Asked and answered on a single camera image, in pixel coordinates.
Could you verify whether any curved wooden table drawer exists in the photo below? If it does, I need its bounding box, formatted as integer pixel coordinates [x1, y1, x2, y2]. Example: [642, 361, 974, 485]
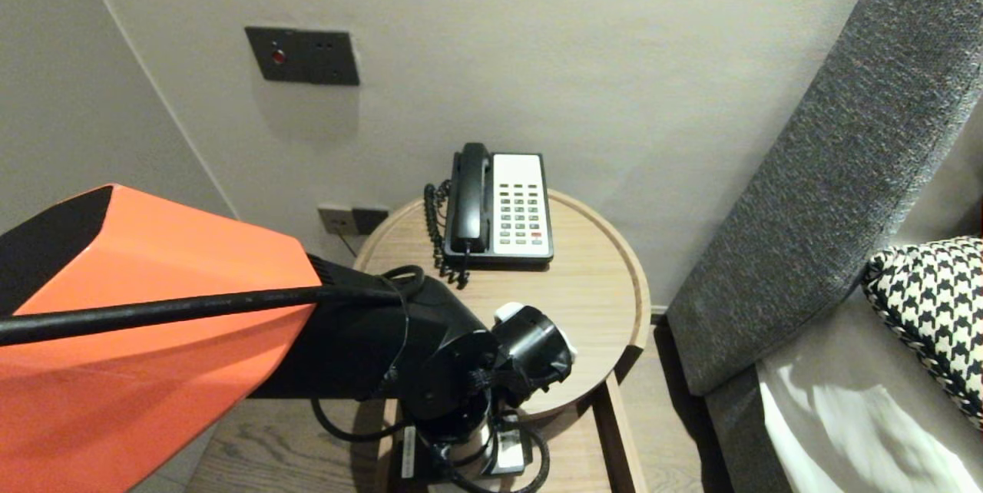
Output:
[374, 370, 650, 493]

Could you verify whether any round wooden bedside table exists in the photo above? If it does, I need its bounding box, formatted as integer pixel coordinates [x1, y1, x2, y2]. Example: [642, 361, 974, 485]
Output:
[349, 187, 652, 421]

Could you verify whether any black telephone handset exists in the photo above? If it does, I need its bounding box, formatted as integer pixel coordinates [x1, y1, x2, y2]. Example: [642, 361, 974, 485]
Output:
[451, 142, 492, 254]

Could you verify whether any black and white desk telephone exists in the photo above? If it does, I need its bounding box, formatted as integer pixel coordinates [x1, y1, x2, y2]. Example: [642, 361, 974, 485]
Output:
[443, 153, 555, 271]

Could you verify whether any white bed sheet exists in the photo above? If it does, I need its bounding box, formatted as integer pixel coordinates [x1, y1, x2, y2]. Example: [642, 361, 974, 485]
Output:
[756, 290, 983, 493]

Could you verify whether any grey upholstered bed headboard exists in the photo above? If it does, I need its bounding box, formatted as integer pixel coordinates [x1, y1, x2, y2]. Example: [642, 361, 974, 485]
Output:
[667, 0, 983, 493]

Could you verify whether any black white houndstooth pillow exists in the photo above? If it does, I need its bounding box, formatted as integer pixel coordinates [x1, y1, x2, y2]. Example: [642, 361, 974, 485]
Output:
[860, 237, 983, 432]

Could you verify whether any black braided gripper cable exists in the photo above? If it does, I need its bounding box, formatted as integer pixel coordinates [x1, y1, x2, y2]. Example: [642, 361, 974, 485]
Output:
[438, 416, 551, 493]

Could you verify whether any silver white wrist camera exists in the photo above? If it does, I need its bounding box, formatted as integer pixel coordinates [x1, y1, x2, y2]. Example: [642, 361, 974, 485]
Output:
[494, 303, 578, 362]

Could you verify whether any black coiled telephone cord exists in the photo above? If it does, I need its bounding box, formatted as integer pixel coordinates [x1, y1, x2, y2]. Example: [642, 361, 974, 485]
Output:
[425, 181, 471, 290]

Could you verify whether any dark grey wall socket plate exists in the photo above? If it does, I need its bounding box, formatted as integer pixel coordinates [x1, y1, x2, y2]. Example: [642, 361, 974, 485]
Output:
[353, 207, 390, 235]

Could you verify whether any beige wall socket plate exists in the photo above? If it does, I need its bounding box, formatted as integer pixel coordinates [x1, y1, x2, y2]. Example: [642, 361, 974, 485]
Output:
[319, 205, 359, 237]

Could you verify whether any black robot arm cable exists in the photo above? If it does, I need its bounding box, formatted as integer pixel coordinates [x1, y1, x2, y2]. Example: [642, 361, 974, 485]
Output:
[0, 266, 425, 348]

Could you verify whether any dark wall switch panel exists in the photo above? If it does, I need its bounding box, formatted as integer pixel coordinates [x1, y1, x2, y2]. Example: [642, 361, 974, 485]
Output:
[245, 26, 360, 87]

